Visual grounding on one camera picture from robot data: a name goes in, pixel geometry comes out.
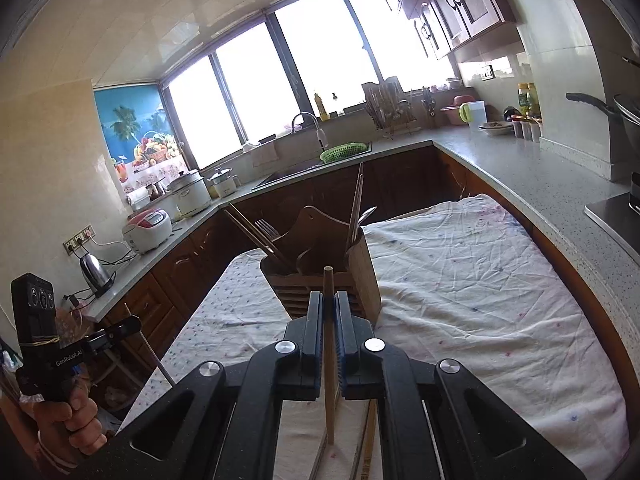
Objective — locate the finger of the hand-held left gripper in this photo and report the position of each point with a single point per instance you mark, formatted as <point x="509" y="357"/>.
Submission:
<point x="112" y="335"/>

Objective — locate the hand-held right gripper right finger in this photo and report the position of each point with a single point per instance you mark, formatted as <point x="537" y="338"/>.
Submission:
<point x="345" y="340"/>

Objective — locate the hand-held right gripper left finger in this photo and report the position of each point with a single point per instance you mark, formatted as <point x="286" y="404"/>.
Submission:
<point x="315" y="340"/>

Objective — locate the metal chopstick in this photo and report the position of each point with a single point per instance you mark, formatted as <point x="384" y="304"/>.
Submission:
<point x="150" y="345"/>

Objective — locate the wooden chopstick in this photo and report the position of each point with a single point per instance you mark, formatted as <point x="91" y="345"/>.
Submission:
<point x="254" y="228"/>
<point x="354" y="217"/>
<point x="320" y="462"/>
<point x="369" y="440"/>
<point x="245" y="231"/>
<point x="359" y="192"/>
<point x="328" y="280"/>

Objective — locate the wooden utensil holder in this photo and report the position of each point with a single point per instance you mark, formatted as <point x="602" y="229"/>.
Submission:
<point x="362" y="280"/>

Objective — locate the metal fork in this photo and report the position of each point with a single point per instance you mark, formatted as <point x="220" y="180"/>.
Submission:
<point x="267" y="232"/>

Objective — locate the metal spoon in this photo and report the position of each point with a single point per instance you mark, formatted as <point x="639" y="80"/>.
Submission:
<point x="369" y="213"/>

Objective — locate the person's left forearm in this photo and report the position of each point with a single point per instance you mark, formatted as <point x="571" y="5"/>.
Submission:
<point x="57" y="469"/>

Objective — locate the person's left hand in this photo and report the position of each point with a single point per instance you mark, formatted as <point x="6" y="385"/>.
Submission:
<point x="70" y="425"/>

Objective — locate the steel electric kettle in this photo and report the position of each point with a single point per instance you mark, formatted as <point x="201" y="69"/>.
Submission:
<point x="95" y="272"/>

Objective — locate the white and red rice cooker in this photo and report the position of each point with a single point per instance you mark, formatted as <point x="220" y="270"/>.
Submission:
<point x="147" y="230"/>

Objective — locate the wooden base cabinets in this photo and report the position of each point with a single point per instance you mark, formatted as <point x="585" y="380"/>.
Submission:
<point x="210" y="255"/>

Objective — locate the white floral tablecloth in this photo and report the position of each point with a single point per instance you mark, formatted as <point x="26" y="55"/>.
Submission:
<point x="475" y="310"/>

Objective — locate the paper towel roll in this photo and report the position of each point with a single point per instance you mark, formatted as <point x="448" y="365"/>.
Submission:
<point x="137" y="199"/>

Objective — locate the white slow cooker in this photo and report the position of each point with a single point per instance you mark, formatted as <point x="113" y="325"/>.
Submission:
<point x="190" y="195"/>

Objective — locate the kitchen sink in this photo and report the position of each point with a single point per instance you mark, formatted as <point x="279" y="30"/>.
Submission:
<point x="295" y="170"/>

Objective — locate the small white electric pot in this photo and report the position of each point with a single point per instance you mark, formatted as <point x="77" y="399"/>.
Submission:
<point x="224" y="185"/>

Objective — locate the green plastic basket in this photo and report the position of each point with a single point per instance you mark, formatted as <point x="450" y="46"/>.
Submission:
<point x="345" y="152"/>

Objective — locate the chrome kitchen faucet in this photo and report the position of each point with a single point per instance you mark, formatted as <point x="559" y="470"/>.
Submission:
<point x="320" y="135"/>

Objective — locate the yellow dish soap bottle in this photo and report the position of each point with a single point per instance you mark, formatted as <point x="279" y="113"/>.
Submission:
<point x="322" y="109"/>

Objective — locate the dish rack with cutting boards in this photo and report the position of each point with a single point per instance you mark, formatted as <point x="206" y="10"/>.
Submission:
<point x="387" y="105"/>

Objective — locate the grey stone countertop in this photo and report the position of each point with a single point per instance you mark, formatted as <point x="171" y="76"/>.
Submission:
<point x="525" y="175"/>

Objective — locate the pink plastic basin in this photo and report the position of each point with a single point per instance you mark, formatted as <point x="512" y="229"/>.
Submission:
<point x="456" y="110"/>

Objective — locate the green and white pitcher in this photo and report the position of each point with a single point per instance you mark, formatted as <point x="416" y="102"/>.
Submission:
<point x="475" y="114"/>

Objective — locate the white seasoning jar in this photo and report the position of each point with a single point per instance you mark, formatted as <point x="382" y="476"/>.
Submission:
<point x="517" y="130"/>
<point x="526" y="131"/>

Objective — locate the large kitchen window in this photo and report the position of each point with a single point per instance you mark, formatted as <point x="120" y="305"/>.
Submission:
<point x="310" y="60"/>

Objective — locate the yellow cooking oil bottle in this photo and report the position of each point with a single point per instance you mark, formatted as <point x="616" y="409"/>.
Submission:
<point x="523" y="100"/>
<point x="534" y="100"/>

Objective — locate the gas stove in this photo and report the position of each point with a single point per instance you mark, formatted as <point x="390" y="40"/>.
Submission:
<point x="620" y="215"/>

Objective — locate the wall socket strip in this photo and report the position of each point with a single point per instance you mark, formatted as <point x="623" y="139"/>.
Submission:
<point x="79" y="240"/>

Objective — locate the fruit and palm wall poster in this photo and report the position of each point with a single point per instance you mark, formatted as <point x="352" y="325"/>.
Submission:
<point x="137" y="130"/>

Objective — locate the small wall socket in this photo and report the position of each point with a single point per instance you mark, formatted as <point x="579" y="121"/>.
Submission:
<point x="487" y="72"/>

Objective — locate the wooden wall cabinets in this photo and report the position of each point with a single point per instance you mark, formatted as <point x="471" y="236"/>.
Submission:
<point x="460" y="5"/>

